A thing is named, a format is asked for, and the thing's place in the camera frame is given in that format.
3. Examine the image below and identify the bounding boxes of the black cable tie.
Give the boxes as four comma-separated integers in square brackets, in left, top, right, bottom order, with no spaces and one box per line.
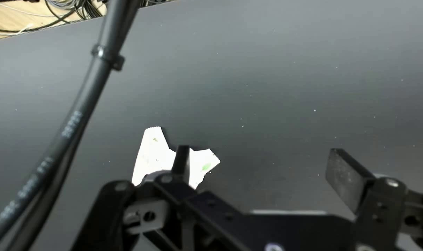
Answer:
[91,43,127,72]

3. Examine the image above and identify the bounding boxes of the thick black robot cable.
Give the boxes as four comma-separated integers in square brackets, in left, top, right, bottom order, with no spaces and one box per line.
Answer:
[0,0,142,251]

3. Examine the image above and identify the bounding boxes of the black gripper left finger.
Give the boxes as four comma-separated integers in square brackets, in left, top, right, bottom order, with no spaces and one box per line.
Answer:
[70,143,254,251]

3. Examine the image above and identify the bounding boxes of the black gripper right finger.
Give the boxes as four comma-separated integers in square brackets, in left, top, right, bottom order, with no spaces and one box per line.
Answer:
[324,148,423,251]

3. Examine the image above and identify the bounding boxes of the white patterned cloth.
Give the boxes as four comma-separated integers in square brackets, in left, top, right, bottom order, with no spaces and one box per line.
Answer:
[131,124,222,191]

